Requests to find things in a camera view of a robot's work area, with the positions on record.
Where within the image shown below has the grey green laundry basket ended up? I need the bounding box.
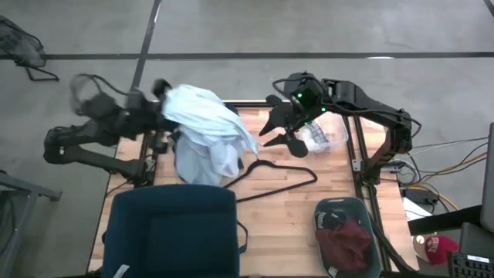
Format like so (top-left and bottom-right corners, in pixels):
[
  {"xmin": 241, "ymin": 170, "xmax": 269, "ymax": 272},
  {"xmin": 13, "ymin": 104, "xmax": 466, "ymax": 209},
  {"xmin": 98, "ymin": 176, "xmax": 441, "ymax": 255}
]
[{"xmin": 313, "ymin": 196, "xmax": 384, "ymax": 278}]

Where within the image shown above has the black power adapter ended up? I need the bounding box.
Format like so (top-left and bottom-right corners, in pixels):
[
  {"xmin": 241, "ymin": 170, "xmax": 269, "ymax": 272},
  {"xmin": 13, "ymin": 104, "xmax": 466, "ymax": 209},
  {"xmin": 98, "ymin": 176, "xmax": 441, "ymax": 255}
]
[{"xmin": 403, "ymin": 188, "xmax": 439, "ymax": 205}]

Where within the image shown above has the grey metal furniture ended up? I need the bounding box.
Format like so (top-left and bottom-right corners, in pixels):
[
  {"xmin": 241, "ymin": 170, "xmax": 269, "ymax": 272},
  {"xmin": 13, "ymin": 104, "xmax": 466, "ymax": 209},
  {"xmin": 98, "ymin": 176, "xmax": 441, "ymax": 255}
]
[{"xmin": 0, "ymin": 169, "xmax": 63, "ymax": 278}]

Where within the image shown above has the white paper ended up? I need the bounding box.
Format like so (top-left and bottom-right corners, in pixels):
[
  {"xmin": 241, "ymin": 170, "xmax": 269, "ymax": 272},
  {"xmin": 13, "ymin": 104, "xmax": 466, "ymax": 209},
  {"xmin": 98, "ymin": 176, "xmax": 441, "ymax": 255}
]
[{"xmin": 401, "ymin": 196, "xmax": 433, "ymax": 222}]

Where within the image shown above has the black mesh hamper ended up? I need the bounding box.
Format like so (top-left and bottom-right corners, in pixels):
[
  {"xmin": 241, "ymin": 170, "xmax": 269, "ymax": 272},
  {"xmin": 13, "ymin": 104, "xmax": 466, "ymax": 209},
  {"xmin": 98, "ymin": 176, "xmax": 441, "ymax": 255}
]
[{"xmin": 0, "ymin": 15, "xmax": 61, "ymax": 83}]

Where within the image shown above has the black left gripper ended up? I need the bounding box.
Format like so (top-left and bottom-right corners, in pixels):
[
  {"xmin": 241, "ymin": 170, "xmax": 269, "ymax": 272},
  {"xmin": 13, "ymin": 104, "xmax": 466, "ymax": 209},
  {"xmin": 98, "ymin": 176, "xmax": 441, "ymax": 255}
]
[{"xmin": 127, "ymin": 79, "xmax": 178, "ymax": 134}]

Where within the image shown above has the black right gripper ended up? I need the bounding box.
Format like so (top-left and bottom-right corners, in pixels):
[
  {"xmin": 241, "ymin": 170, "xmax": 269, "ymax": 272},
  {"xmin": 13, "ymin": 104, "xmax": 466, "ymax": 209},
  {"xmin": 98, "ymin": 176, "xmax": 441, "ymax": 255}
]
[{"xmin": 258, "ymin": 71, "xmax": 329, "ymax": 159}]

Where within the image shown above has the grey monitor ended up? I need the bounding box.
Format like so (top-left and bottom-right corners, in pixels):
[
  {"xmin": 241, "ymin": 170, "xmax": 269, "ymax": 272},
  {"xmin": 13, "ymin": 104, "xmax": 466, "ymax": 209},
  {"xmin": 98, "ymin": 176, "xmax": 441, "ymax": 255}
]
[{"xmin": 480, "ymin": 122, "xmax": 494, "ymax": 232}]

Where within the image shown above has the black keyboard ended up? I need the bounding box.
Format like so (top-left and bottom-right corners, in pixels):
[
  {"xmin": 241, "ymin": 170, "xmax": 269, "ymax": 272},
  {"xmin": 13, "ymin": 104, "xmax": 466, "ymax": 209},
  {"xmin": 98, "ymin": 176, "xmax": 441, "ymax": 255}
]
[{"xmin": 449, "ymin": 250, "xmax": 494, "ymax": 278}]

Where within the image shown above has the clear plastic bin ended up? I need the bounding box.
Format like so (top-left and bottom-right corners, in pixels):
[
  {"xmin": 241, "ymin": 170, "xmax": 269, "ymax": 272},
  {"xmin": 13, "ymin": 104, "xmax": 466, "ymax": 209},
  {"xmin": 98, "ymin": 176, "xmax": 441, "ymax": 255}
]
[{"xmin": 296, "ymin": 110, "xmax": 350, "ymax": 154}]

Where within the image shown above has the black cloth with white print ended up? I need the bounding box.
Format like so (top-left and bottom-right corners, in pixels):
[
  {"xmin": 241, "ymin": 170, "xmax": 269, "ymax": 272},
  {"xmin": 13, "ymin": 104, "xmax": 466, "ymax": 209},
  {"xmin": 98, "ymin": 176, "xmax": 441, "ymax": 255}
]
[{"xmin": 315, "ymin": 210, "xmax": 348, "ymax": 232}]

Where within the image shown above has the red cap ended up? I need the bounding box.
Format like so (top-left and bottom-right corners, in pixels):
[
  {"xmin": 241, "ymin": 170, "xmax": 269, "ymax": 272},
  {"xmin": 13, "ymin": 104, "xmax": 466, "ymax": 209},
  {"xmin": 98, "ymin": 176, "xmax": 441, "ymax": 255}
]
[{"xmin": 424, "ymin": 234, "xmax": 459, "ymax": 266}]

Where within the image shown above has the black flat device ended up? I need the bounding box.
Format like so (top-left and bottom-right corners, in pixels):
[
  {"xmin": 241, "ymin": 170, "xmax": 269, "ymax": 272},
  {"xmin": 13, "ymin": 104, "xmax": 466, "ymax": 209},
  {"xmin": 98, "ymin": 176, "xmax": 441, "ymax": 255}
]
[{"xmin": 458, "ymin": 222, "xmax": 494, "ymax": 259}]

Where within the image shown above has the black desk bar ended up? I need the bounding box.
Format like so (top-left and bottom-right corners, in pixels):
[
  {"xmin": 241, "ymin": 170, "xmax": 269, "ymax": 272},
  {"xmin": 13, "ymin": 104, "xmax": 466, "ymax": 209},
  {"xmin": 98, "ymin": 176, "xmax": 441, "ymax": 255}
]
[{"xmin": 407, "ymin": 204, "xmax": 483, "ymax": 236}]

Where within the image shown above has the maroon cloth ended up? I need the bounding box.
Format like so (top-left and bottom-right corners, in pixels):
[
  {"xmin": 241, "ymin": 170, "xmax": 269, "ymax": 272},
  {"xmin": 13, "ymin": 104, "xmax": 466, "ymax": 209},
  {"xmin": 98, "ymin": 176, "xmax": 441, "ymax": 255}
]
[{"xmin": 315, "ymin": 222, "xmax": 372, "ymax": 273}]

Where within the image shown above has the light blue shirt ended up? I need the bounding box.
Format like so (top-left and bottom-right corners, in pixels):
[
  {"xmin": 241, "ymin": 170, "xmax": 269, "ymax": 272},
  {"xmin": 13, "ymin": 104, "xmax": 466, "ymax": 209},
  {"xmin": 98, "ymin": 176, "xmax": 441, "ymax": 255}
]
[{"xmin": 161, "ymin": 83, "xmax": 259, "ymax": 187}]

